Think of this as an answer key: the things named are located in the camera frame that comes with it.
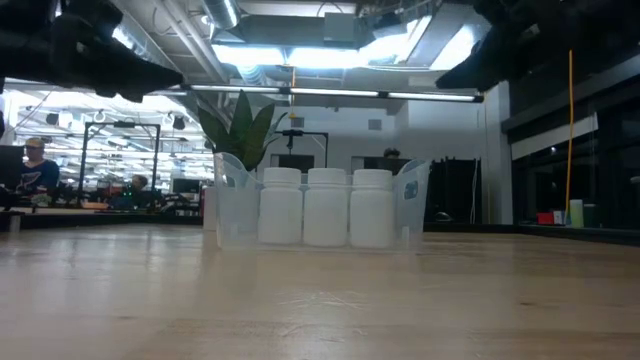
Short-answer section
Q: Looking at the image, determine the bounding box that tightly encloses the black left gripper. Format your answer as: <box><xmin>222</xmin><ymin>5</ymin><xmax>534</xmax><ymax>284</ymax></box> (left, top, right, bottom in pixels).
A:
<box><xmin>49</xmin><ymin>0</ymin><xmax>185</xmax><ymax>104</ymax></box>

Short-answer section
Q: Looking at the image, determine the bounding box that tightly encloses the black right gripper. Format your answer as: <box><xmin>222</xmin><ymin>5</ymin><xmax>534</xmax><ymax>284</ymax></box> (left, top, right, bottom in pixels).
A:
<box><xmin>434</xmin><ymin>0</ymin><xmax>571</xmax><ymax>94</ymax></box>

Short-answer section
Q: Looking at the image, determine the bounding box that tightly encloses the white pill bottle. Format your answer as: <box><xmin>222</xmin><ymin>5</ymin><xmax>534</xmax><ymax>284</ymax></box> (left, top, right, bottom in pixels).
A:
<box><xmin>302</xmin><ymin>167</ymin><xmax>350</xmax><ymax>248</ymax></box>
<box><xmin>257</xmin><ymin>167</ymin><xmax>305</xmax><ymax>246</ymax></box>
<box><xmin>349</xmin><ymin>168</ymin><xmax>395</xmax><ymax>250</ymax></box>

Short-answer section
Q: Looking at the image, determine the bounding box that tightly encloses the clear plastic basket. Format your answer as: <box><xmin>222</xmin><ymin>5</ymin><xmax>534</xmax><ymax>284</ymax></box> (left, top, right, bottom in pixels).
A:
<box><xmin>213</xmin><ymin>152</ymin><xmax>432</xmax><ymax>251</ymax></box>

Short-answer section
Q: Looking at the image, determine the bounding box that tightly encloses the green plant in white pot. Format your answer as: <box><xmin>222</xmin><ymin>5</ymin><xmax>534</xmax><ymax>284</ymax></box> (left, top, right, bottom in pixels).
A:
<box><xmin>197</xmin><ymin>89</ymin><xmax>289</xmax><ymax>231</ymax></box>

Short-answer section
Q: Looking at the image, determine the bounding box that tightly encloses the black cabinet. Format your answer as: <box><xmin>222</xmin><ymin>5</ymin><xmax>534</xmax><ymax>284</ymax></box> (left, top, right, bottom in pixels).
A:
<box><xmin>428</xmin><ymin>156</ymin><xmax>484</xmax><ymax>225</ymax></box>

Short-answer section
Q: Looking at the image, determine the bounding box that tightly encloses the black monitor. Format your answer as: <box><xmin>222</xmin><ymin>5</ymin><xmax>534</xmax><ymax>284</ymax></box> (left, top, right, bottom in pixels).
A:
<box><xmin>351</xmin><ymin>155</ymin><xmax>402</xmax><ymax>176</ymax></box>
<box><xmin>269</xmin><ymin>153</ymin><xmax>316</xmax><ymax>174</ymax></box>

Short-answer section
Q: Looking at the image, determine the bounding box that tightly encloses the black bar with light strips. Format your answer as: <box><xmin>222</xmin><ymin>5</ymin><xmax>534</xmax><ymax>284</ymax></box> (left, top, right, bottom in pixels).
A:
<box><xmin>185</xmin><ymin>83</ymin><xmax>485</xmax><ymax>104</ymax></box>

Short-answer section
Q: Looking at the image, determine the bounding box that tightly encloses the pale green cup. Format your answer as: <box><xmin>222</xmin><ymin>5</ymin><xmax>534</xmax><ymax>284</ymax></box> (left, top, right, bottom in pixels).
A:
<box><xmin>569</xmin><ymin>199</ymin><xmax>586</xmax><ymax>229</ymax></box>

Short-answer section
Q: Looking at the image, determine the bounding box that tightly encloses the black metal rig frame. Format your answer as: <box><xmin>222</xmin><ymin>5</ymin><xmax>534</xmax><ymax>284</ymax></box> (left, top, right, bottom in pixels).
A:
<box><xmin>77</xmin><ymin>119</ymin><xmax>162</xmax><ymax>207</ymax></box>

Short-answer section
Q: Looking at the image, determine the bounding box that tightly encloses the long yellow cable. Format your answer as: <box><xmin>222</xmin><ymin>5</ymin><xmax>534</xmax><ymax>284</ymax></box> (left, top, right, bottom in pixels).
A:
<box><xmin>564</xmin><ymin>48</ymin><xmax>576</xmax><ymax>224</ymax></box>

